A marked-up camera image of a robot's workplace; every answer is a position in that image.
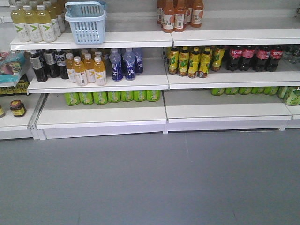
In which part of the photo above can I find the white middle shelf board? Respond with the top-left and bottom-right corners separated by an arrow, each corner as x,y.
27,74 -> 169,94

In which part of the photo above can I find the cola bottle red label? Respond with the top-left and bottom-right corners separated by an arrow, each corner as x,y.
266,45 -> 284,72
254,45 -> 271,72

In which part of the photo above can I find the orange C100 drink bottle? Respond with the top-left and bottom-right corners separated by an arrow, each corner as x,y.
162,0 -> 175,33
174,0 -> 186,32
191,0 -> 204,28

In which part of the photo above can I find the pale green juice bottle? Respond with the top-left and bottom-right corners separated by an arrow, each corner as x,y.
10,5 -> 30,42
37,5 -> 56,43
23,5 -> 43,43

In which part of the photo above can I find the light blue plastic basket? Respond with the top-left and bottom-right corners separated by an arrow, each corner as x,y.
65,0 -> 107,45

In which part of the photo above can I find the blue sports drink bottle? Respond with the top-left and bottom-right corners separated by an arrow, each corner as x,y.
109,48 -> 123,81
123,48 -> 135,80

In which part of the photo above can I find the dark tea bottle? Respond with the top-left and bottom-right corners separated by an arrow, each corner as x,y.
30,50 -> 48,83

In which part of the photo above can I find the brown sauce jar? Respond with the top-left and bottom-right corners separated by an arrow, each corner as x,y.
10,99 -> 26,117

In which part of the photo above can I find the orange juice bottle white cap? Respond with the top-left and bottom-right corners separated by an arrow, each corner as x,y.
73,56 -> 88,86
94,56 -> 107,86

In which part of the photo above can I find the yellow lemon tea bottle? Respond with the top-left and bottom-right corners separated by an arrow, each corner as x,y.
178,46 -> 189,76
188,47 -> 200,78

